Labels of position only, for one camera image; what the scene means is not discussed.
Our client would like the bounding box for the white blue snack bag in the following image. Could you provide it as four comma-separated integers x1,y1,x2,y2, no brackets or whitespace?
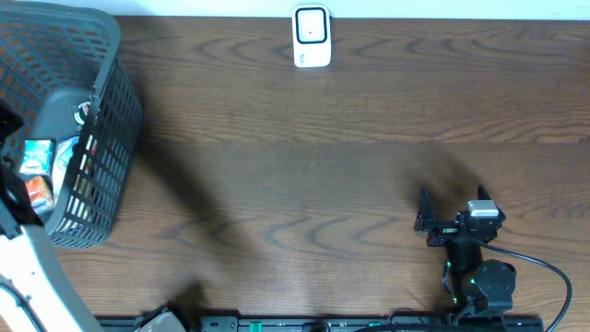
52,136,98,203

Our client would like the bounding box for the orange white tissue pack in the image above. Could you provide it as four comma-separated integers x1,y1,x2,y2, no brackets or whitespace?
25,176,55,216

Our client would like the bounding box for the green white tissue pack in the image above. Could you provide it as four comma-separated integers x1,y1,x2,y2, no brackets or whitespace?
19,139,55,176

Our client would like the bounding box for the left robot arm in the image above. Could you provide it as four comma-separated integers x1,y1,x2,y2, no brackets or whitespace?
1,158,189,331

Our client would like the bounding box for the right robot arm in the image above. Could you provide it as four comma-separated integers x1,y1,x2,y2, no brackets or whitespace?
414,186,516,326

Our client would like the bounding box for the white barcode scanner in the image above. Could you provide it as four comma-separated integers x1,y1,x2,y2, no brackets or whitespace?
291,4,332,68

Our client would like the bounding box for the grey plastic mesh basket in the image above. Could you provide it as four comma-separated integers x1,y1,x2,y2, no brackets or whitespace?
1,1,143,248

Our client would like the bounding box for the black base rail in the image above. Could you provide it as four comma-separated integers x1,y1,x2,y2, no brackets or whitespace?
188,312,544,332

